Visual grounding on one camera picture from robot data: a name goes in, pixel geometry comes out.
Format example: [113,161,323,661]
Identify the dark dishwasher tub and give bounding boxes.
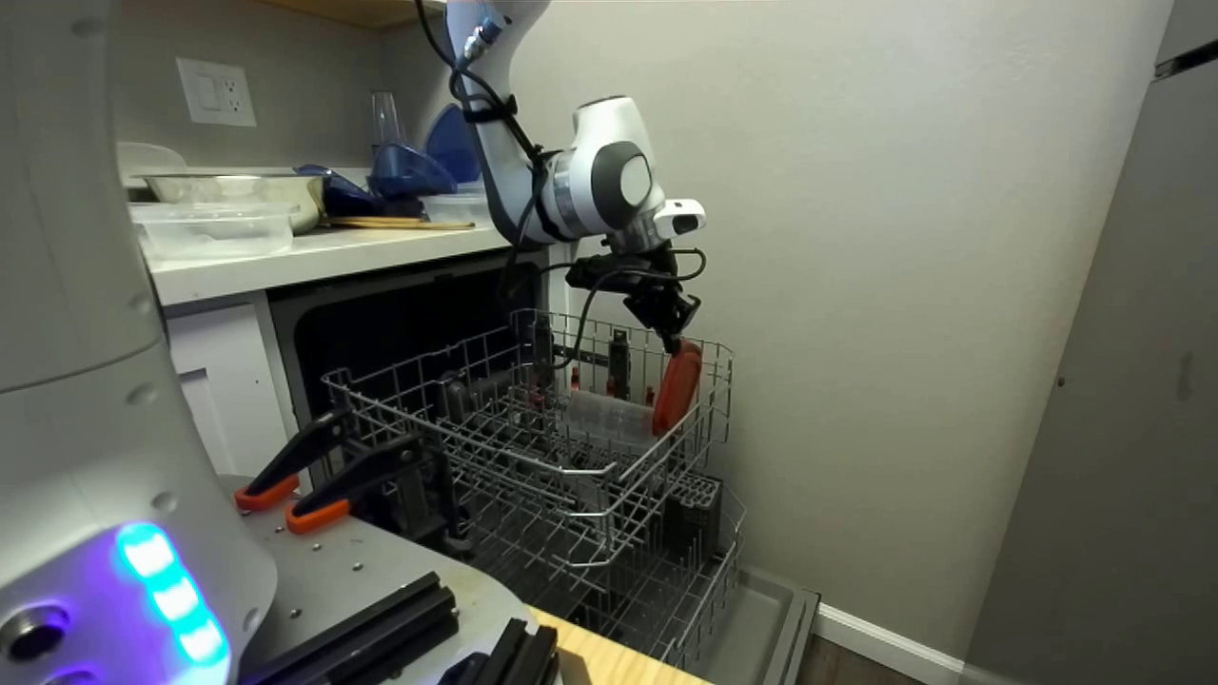
[266,245,554,441]

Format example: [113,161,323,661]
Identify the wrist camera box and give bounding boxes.
[648,195,707,240]

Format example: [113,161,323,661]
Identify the black clamp orange tips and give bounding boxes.
[231,410,350,519]
[281,433,443,542]

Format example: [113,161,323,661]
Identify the small frosted plastic tub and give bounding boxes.
[554,384,658,449]

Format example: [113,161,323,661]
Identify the large steel mixing bowl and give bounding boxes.
[144,169,328,240]

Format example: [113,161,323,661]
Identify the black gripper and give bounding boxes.
[611,240,707,358]

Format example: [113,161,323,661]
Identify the black cutlery basket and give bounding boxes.
[661,474,731,568]

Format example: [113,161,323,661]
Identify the large blue plastic container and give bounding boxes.
[420,101,487,192]

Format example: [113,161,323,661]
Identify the large clear plastic container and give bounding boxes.
[113,136,195,195]

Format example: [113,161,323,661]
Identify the white dishwasher door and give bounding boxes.
[681,563,821,685]

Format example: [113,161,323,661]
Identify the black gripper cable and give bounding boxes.
[545,245,712,377]

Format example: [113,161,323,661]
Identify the red plastic lid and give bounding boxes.
[648,340,707,439]

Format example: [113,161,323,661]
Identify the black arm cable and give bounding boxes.
[416,0,563,246]

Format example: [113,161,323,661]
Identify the clear drinking glass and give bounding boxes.
[365,89,411,151]

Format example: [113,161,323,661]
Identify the wall outlet plate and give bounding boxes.
[170,53,261,131]

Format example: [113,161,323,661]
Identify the white baseboard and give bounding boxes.
[809,603,982,685]

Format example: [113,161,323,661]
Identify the wooden spoon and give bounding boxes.
[323,213,478,237]

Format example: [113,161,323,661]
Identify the square clear plastic container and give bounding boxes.
[124,203,297,263]

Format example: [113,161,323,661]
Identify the black aluminium extrusion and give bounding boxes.
[243,568,465,685]
[434,615,563,685]

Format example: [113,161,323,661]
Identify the white wire dishwasher rack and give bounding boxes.
[314,309,738,576]

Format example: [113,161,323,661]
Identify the dark grey rack fixture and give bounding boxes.
[604,322,634,405]

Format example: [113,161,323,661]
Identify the grey metal mounting plate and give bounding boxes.
[224,471,563,685]

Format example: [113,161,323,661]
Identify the grey wire lower rack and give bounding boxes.
[450,471,753,679]

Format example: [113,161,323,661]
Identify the white base cabinet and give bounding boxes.
[163,289,299,483]

